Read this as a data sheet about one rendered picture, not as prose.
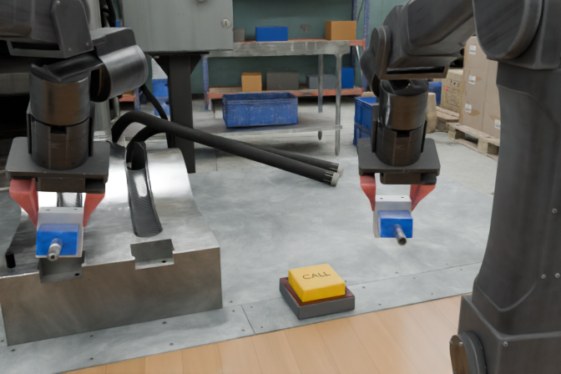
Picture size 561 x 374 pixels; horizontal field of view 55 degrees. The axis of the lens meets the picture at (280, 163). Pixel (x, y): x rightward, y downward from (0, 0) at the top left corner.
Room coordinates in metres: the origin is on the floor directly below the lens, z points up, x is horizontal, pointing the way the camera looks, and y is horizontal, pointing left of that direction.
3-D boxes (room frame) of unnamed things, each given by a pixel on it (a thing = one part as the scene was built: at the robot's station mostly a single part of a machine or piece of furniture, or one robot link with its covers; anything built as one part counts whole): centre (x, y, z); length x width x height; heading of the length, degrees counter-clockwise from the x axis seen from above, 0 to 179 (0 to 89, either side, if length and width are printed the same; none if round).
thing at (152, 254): (0.63, 0.16, 0.87); 0.05 x 0.05 x 0.04; 18
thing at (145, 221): (0.81, 0.28, 0.92); 0.35 x 0.16 x 0.09; 18
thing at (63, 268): (0.60, 0.27, 0.87); 0.05 x 0.05 x 0.04; 18
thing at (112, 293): (0.83, 0.28, 0.87); 0.50 x 0.26 x 0.14; 18
